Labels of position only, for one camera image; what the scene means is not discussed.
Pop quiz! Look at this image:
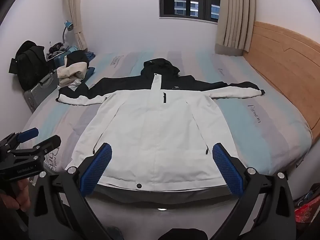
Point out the light blue suitcase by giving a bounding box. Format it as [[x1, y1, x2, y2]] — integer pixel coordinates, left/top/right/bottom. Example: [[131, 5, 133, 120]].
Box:
[[46, 47, 69, 67]]

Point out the black backpack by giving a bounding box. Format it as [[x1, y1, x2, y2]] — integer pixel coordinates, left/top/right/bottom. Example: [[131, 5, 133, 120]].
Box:
[[9, 40, 50, 91]]

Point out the blue desk lamp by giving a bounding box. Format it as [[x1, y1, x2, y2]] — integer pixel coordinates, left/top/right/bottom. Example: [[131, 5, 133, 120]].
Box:
[[61, 20, 74, 46]]

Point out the dark blue cloth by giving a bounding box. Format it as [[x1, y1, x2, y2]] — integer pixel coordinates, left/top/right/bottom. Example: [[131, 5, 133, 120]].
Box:
[[84, 66, 96, 83]]

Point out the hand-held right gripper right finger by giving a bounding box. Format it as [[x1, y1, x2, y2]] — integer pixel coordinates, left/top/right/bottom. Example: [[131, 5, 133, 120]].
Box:
[[212, 142, 297, 240]]

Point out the beige curtain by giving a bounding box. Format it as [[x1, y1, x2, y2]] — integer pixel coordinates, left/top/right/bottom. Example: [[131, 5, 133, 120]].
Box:
[[215, 0, 256, 57], [64, 0, 88, 53]]

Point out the dark framed window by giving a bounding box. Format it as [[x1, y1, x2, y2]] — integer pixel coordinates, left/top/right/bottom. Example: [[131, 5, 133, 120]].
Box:
[[158, 0, 222, 25]]

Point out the red patterned cloth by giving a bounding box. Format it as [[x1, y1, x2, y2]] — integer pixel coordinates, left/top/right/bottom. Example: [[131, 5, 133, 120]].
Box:
[[293, 194, 315, 225]]

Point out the beige garment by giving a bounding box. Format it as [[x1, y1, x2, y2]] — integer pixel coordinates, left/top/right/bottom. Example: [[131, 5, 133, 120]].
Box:
[[56, 56, 88, 90]]

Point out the white and black jacket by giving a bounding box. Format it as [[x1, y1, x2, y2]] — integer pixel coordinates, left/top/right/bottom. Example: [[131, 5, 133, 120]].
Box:
[[55, 58, 266, 198]]

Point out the striped blue grey bedding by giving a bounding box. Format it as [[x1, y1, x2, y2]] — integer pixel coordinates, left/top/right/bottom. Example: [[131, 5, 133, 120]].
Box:
[[21, 50, 314, 230]]

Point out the black garment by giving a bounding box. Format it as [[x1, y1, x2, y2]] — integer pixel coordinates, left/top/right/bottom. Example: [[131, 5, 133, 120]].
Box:
[[66, 50, 90, 67]]

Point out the wooden headboard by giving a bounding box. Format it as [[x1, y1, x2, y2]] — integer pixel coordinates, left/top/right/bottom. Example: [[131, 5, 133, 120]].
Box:
[[243, 21, 320, 142]]

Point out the person's left hand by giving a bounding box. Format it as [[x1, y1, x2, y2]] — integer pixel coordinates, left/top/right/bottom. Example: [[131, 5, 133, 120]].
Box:
[[0, 177, 32, 212]]

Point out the grey hard suitcase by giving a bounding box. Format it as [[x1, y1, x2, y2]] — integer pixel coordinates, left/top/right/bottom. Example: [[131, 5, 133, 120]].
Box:
[[23, 70, 62, 113]]

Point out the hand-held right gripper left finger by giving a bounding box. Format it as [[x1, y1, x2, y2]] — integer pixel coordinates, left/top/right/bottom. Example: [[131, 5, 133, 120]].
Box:
[[28, 142, 113, 240]]

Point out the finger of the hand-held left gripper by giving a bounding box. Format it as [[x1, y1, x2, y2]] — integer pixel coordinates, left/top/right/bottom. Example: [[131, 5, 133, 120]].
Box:
[[0, 127, 40, 153], [6, 134, 62, 161]]

